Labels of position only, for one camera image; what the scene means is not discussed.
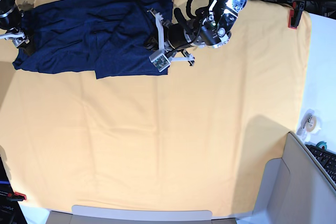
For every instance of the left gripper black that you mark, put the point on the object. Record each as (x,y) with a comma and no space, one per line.
(174,39)

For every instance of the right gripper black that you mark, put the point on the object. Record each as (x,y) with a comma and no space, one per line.
(20,40)

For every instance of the navy blue long-sleeve shirt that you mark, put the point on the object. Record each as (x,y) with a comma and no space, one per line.
(104,36)

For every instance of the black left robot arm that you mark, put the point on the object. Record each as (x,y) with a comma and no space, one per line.
(209,26)

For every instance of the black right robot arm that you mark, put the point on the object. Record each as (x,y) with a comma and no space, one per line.
(11,23)

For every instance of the yellow table cloth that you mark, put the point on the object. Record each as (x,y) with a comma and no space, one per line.
(198,138)

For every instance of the red clamp top right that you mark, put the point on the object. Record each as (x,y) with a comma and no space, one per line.
(295,14)

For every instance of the red clamp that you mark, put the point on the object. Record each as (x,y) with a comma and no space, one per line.
(15,196)
(295,14)

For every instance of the red clamp bottom left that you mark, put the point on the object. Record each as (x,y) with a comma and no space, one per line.
(15,196)

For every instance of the grey cardboard box bottom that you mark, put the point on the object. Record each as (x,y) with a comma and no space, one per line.
(84,214)

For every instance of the grey cardboard box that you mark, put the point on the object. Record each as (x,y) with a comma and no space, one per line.
(295,189)
(84,214)

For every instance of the clear tape dispenser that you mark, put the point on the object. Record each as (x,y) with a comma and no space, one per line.
(310,125)

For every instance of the green tape roll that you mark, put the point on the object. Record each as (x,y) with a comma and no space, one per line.
(322,145)

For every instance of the grey cardboard box right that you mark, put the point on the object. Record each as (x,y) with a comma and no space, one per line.
(295,189)

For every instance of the black keyboard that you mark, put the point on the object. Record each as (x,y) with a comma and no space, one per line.
(325,158)

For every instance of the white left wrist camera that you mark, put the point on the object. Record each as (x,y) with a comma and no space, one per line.
(159,60)

